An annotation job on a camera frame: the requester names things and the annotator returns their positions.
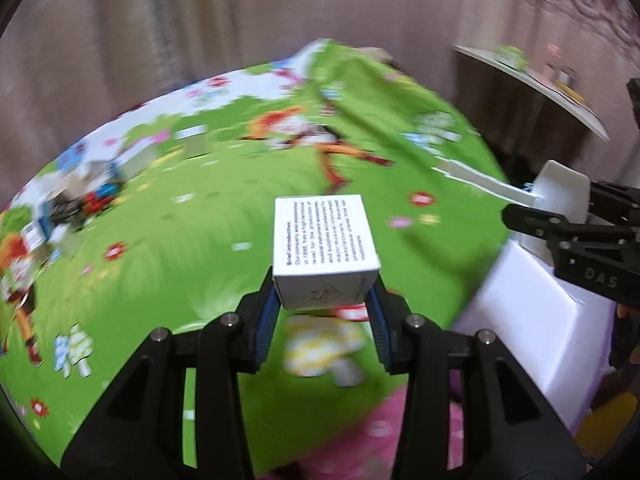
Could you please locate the green printed blanket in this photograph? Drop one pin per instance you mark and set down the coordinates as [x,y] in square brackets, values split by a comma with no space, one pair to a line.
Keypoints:
[200,260]

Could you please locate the beige curtain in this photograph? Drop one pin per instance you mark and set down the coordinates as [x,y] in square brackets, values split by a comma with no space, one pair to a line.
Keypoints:
[200,20]

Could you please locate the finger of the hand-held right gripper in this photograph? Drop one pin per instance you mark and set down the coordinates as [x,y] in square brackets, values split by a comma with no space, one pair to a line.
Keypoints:
[530,220]
[617,202]

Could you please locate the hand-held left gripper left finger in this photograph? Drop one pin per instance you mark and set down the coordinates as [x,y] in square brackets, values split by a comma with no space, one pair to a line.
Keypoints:
[266,330]

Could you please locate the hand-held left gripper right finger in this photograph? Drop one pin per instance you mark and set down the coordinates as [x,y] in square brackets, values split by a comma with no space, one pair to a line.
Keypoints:
[379,330]

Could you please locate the green tissue box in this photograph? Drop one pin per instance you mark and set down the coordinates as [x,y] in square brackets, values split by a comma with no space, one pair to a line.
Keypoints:
[511,56]

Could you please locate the white curved table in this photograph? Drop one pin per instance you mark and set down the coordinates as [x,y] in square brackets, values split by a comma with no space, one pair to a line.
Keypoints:
[560,92]

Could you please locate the white rounded box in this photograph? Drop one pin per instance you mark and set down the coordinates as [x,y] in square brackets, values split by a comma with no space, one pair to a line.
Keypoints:
[562,187]

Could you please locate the small white box black text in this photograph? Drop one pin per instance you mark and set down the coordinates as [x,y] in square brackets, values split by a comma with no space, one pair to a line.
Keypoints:
[320,240]

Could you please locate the pile of assorted small boxes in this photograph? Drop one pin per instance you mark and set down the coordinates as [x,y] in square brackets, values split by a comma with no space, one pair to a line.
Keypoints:
[85,200]

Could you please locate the purple white cardboard box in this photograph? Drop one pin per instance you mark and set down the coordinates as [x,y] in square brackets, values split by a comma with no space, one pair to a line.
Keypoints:
[530,330]

